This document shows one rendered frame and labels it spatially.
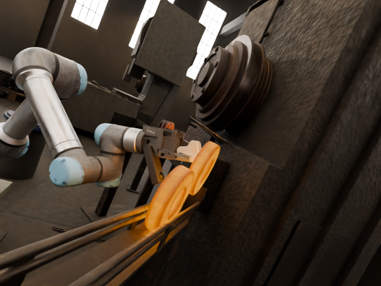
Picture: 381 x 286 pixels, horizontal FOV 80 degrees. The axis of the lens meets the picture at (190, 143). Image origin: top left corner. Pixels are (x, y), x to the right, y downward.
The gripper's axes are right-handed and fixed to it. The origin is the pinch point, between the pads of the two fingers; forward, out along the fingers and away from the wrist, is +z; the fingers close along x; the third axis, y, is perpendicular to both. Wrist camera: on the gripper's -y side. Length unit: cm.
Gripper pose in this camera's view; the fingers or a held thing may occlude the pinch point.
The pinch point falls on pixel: (204, 162)
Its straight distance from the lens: 63.5
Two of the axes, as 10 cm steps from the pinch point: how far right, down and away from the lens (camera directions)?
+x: 2.9, 0.1, 9.6
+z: 9.4, 1.7, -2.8
